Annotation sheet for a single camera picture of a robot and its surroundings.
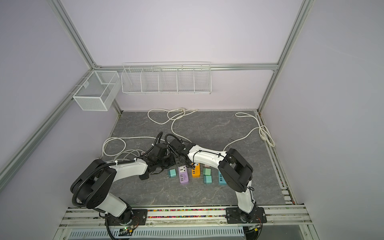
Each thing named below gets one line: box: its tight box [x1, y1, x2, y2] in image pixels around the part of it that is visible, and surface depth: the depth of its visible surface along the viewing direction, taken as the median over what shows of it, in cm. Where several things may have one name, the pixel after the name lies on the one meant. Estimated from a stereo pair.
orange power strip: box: [192, 163, 201, 178], surface depth 88 cm
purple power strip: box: [178, 165, 189, 184], surface depth 86 cm
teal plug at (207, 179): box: [203, 175, 213, 184], surface depth 86 cm
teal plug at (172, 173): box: [169, 168, 177, 178], surface depth 88 cm
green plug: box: [203, 168, 212, 176], surface depth 88 cm
